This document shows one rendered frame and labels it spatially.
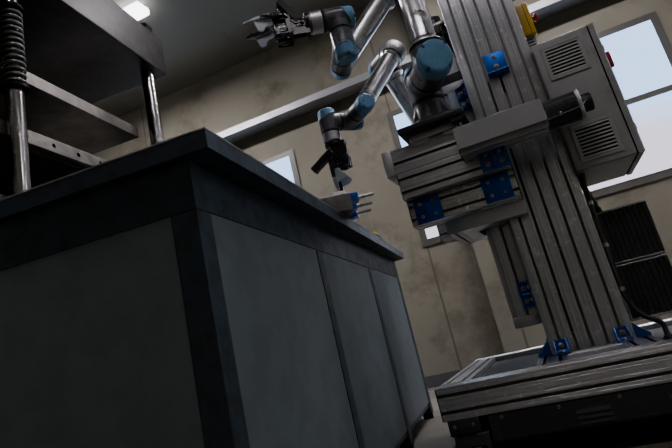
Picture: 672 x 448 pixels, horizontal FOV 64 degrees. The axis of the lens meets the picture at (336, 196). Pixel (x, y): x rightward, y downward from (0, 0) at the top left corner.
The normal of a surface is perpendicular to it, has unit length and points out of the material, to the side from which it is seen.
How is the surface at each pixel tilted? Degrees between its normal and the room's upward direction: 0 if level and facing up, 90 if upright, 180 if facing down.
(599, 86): 90
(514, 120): 90
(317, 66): 90
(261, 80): 90
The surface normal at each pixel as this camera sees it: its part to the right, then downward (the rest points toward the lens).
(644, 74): -0.38, -0.17
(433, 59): 0.07, -0.16
